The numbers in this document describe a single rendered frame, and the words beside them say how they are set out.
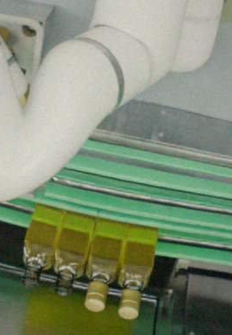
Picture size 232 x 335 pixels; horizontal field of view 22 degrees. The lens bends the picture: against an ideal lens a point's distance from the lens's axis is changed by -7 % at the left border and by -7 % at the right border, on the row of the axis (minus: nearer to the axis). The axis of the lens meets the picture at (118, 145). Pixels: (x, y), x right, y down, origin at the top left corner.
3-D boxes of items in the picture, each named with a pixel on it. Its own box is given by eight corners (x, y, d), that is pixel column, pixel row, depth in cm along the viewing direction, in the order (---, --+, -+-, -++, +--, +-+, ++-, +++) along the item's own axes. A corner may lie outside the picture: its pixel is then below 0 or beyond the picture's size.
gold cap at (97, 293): (86, 290, 100) (82, 309, 97) (90, 278, 98) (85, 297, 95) (106, 295, 100) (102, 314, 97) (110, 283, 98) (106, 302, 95)
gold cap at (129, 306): (127, 303, 101) (124, 321, 97) (117, 290, 99) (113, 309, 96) (145, 297, 99) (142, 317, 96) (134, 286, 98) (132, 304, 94)
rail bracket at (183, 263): (170, 250, 125) (165, 295, 114) (178, 229, 121) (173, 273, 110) (188, 253, 125) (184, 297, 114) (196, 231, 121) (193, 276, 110)
